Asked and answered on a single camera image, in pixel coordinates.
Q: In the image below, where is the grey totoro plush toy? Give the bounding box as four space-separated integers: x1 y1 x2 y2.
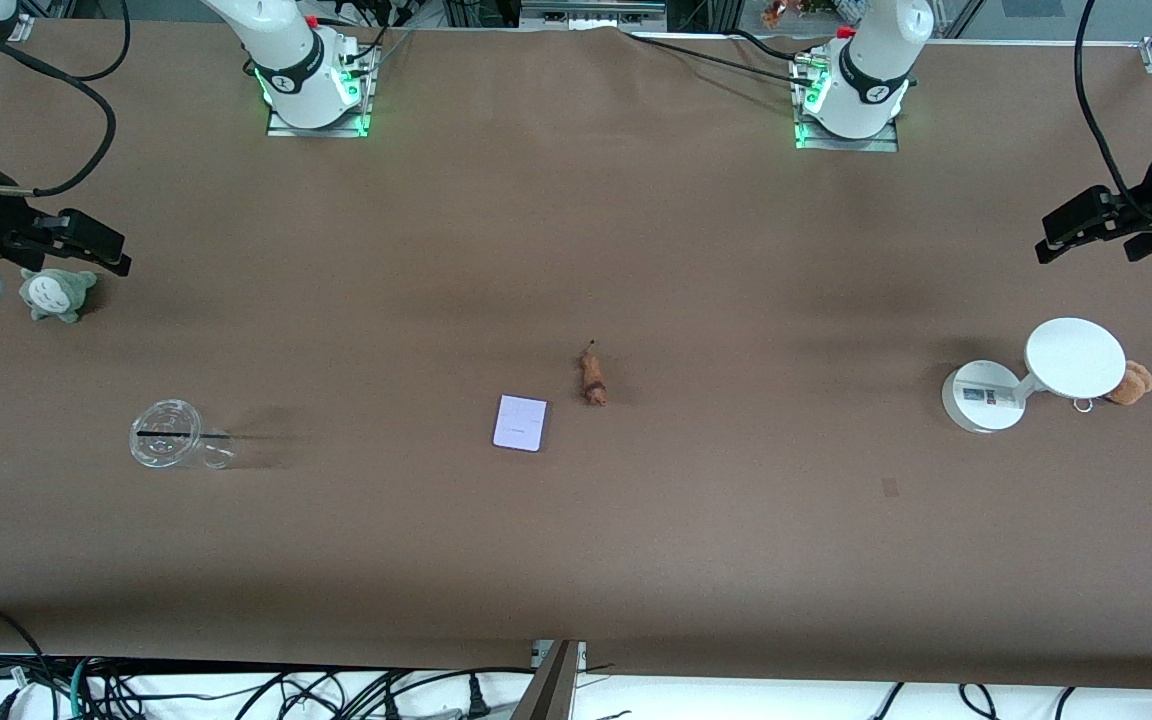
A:
19 266 98 324

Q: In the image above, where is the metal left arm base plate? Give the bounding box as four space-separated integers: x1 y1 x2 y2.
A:
793 55 900 153

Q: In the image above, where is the white round stand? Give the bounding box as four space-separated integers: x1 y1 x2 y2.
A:
941 317 1127 434

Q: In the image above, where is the silver post bracket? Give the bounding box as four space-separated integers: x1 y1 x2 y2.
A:
532 640 588 673

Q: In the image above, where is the grey brown support post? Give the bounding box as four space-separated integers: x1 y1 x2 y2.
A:
511 640 582 720

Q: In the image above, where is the tangled black floor cable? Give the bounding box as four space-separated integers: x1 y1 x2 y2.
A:
86 664 537 720

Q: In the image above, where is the black base power cable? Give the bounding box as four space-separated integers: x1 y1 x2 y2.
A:
726 28 809 63
624 32 822 89

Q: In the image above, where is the metal frame crossbar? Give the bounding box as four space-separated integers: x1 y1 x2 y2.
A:
521 0 668 27

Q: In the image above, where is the clear plastic cup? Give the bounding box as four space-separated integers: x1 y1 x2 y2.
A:
129 399 237 471

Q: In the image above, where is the brown lion statue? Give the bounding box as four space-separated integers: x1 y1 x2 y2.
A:
578 340 610 408

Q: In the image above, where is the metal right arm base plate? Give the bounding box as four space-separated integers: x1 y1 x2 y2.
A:
266 45 373 138

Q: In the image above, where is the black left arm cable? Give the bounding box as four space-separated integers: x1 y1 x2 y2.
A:
1074 0 1152 206

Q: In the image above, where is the brown teddy bear keychain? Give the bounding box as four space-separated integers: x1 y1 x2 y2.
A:
1104 361 1152 407

